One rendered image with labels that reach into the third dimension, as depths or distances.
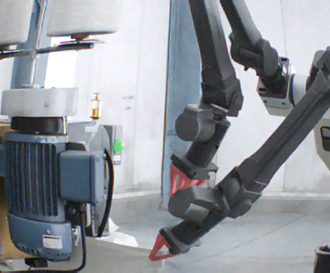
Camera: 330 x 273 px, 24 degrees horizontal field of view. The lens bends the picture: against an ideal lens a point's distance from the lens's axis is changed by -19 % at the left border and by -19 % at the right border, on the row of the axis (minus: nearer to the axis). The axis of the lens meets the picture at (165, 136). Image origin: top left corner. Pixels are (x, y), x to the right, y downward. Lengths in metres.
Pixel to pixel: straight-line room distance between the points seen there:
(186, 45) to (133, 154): 1.49
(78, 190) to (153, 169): 8.88
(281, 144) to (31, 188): 0.49
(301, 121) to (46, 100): 0.48
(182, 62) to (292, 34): 1.62
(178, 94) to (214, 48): 8.80
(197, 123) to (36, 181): 0.45
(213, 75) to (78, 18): 0.37
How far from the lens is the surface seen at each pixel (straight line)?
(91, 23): 1.62
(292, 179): 10.22
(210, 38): 1.77
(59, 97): 1.50
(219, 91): 1.86
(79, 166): 1.51
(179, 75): 10.58
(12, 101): 1.50
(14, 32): 1.80
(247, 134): 10.46
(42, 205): 1.52
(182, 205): 1.68
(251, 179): 1.66
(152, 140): 10.33
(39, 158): 1.51
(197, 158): 1.89
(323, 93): 1.56
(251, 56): 1.93
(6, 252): 1.71
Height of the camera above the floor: 1.42
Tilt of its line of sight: 3 degrees down
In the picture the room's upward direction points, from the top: 3 degrees clockwise
